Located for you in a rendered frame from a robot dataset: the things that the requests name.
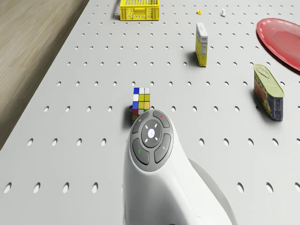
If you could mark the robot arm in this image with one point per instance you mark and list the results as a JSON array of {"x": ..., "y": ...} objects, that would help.
[{"x": 161, "y": 187}]

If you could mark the puzzle cube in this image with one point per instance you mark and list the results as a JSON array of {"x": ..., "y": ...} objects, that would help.
[{"x": 141, "y": 98}]

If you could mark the yellow and white box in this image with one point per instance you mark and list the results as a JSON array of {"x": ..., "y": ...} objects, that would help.
[{"x": 201, "y": 47}]

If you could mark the yellow basket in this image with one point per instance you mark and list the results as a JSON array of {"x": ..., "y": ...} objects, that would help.
[{"x": 139, "y": 11}]

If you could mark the small yellow piece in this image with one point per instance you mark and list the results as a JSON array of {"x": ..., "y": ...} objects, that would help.
[{"x": 199, "y": 12}]

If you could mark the flat-sided can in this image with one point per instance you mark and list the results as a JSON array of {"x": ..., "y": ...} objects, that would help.
[{"x": 269, "y": 89}]

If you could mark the small pale bolt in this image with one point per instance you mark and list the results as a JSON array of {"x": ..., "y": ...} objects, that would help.
[{"x": 222, "y": 12}]

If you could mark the red plate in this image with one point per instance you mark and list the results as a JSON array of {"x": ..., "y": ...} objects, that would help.
[{"x": 281, "y": 37}]

